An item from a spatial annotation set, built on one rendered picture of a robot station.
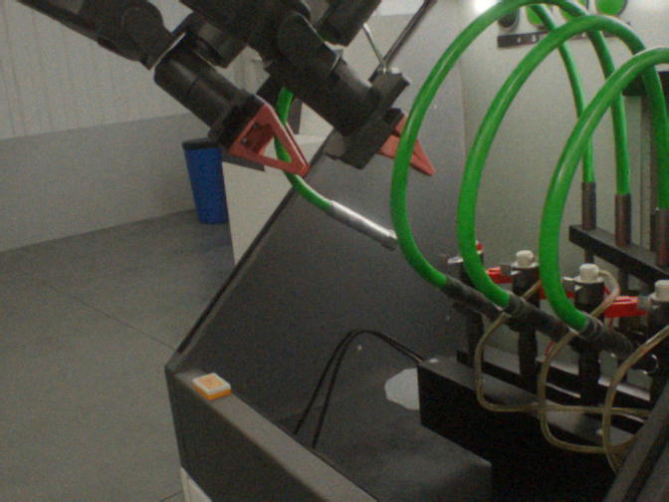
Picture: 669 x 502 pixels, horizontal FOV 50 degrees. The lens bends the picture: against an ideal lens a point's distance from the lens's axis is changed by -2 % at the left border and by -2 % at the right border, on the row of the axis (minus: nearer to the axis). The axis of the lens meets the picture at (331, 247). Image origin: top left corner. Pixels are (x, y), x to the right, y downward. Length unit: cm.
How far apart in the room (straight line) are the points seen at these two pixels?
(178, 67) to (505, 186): 56
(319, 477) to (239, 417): 17
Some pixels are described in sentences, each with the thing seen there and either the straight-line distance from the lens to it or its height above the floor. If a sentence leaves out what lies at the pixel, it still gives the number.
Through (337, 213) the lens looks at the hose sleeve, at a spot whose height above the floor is 116.
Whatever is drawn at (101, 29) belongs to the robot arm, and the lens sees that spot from 86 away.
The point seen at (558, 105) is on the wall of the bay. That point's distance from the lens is 108.
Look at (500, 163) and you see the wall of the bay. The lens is 117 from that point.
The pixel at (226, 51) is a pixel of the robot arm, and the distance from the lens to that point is 87.
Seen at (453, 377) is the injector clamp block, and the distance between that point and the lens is 84.
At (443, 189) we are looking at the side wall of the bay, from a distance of 120.
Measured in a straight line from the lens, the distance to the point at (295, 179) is 84.
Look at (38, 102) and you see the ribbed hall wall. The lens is 737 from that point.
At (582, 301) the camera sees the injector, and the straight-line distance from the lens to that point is 72.
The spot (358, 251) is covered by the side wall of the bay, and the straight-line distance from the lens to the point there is 112.
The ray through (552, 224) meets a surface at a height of 120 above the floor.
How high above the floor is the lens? 133
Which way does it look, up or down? 14 degrees down
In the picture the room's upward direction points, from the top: 6 degrees counter-clockwise
